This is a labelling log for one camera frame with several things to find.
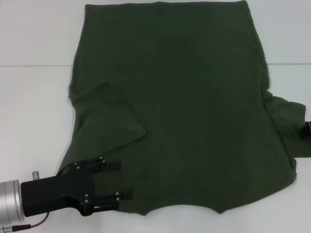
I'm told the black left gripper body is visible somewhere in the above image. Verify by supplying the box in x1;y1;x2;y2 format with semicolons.
20;163;97;216

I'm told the dark green t-shirt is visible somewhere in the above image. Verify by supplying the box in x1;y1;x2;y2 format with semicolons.
57;1;306;216

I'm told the black wrist cable with plug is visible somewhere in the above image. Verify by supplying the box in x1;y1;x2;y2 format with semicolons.
0;210;51;233

